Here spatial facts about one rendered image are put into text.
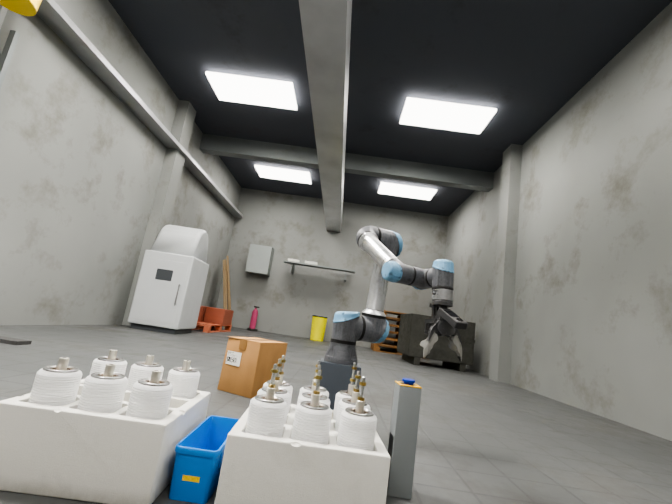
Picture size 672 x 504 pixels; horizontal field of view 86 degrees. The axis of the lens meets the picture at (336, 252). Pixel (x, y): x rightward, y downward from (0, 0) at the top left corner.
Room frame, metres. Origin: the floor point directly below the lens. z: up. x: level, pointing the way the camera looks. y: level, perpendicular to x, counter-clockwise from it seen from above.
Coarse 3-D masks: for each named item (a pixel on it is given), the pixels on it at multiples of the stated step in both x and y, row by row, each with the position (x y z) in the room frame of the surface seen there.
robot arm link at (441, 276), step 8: (440, 264) 1.28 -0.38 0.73; (448, 264) 1.28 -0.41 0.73; (432, 272) 1.31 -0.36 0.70; (440, 272) 1.28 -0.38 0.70; (448, 272) 1.27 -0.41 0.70; (432, 280) 1.31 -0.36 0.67; (440, 280) 1.28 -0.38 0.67; (448, 280) 1.27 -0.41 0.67; (432, 288) 1.30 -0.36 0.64; (440, 288) 1.27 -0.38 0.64; (448, 288) 1.27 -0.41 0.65
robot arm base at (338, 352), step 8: (336, 344) 1.64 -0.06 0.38; (344, 344) 1.63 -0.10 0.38; (352, 344) 1.65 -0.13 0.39; (328, 352) 1.66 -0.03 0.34; (336, 352) 1.63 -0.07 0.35; (344, 352) 1.63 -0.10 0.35; (352, 352) 1.65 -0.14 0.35; (328, 360) 1.64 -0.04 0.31; (336, 360) 1.62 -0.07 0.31; (344, 360) 1.62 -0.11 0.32; (352, 360) 1.63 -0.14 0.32
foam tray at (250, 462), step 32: (288, 416) 1.16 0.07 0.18; (256, 448) 0.92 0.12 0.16; (288, 448) 0.93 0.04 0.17; (320, 448) 0.93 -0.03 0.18; (352, 448) 0.95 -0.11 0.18; (384, 448) 0.99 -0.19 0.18; (224, 480) 0.92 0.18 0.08; (256, 480) 0.92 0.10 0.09; (288, 480) 0.93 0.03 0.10; (320, 480) 0.93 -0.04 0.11; (352, 480) 0.93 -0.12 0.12; (384, 480) 0.93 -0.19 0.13
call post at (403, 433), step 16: (400, 400) 1.17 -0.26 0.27; (416, 400) 1.17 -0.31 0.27; (400, 416) 1.17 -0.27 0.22; (416, 416) 1.17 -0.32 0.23; (400, 432) 1.17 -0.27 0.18; (416, 432) 1.17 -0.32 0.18; (400, 448) 1.17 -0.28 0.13; (400, 464) 1.17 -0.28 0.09; (400, 480) 1.17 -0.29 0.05; (400, 496) 1.17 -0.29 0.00
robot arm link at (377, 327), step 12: (384, 240) 1.64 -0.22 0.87; (396, 240) 1.67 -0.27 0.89; (396, 252) 1.69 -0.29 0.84; (372, 276) 1.71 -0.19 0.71; (372, 288) 1.70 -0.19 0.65; (384, 288) 1.69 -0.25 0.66; (372, 300) 1.70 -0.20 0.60; (384, 300) 1.71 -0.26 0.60; (372, 312) 1.69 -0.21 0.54; (372, 324) 1.68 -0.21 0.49; (384, 324) 1.71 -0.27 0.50; (372, 336) 1.69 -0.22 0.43; (384, 336) 1.71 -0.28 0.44
